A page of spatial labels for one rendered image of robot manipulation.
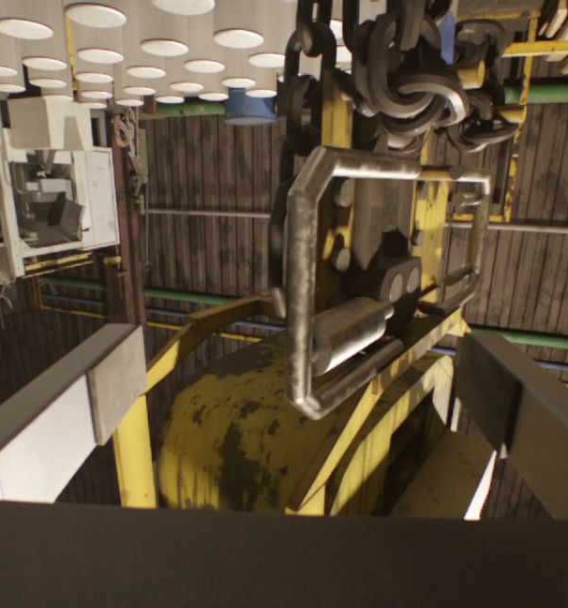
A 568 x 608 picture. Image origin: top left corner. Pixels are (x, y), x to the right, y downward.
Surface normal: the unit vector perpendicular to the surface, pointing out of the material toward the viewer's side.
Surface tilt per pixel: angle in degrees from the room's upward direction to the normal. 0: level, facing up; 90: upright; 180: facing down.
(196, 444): 111
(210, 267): 90
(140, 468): 90
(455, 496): 180
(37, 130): 90
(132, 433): 90
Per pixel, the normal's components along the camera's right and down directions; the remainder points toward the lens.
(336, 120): 0.80, 0.18
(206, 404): -0.29, -0.72
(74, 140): -0.34, 0.47
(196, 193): -0.35, 0.26
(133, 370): 1.00, 0.02
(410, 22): -0.43, 0.68
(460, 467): 0.01, -0.96
